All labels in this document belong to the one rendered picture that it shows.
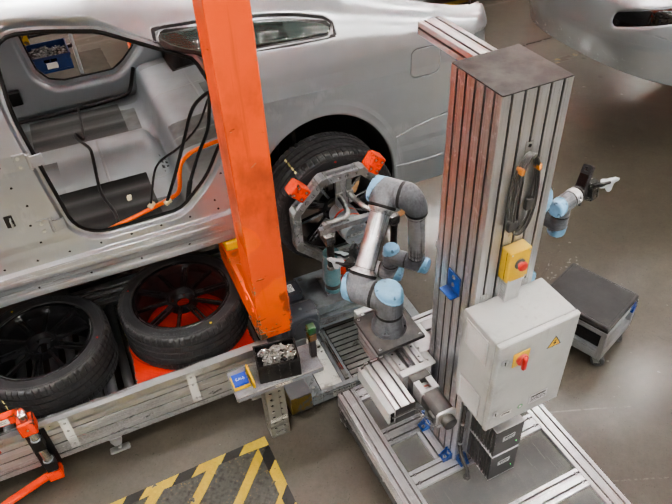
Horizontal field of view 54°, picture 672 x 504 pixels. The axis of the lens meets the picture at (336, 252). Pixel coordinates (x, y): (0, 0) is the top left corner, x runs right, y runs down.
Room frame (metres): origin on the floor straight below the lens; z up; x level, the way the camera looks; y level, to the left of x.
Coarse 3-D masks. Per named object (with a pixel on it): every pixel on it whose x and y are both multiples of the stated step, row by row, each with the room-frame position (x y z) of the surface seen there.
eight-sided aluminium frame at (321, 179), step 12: (336, 168) 2.65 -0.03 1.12; (348, 168) 2.67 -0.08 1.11; (360, 168) 2.64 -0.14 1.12; (312, 180) 2.60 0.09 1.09; (324, 180) 2.57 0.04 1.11; (336, 180) 2.60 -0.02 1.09; (312, 192) 2.55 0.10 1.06; (300, 204) 2.53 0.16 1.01; (300, 216) 2.52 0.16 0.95; (300, 228) 2.52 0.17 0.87; (300, 240) 2.52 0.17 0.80; (300, 252) 2.51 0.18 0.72; (312, 252) 2.54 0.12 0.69
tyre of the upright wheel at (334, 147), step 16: (304, 144) 2.82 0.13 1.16; (320, 144) 2.79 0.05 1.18; (336, 144) 2.78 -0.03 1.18; (352, 144) 2.81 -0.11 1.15; (288, 160) 2.75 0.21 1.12; (304, 160) 2.70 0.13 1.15; (320, 160) 2.66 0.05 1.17; (336, 160) 2.69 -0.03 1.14; (352, 160) 2.72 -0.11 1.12; (288, 176) 2.66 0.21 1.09; (304, 176) 2.62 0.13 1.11; (288, 208) 2.59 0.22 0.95; (288, 224) 2.58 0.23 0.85; (288, 240) 2.58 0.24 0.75; (304, 256) 2.61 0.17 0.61
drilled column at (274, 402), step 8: (272, 392) 1.93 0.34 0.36; (280, 392) 1.94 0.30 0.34; (264, 400) 1.94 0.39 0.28; (272, 400) 1.93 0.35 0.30; (280, 400) 1.94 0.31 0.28; (264, 408) 1.98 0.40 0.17; (272, 408) 1.92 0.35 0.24; (280, 408) 1.94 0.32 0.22; (272, 416) 1.92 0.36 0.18; (280, 416) 1.94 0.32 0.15; (288, 416) 1.95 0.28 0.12; (272, 424) 1.92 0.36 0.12; (280, 424) 1.93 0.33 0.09; (288, 424) 1.95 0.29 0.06; (272, 432) 1.92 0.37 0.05; (280, 432) 1.93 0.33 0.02
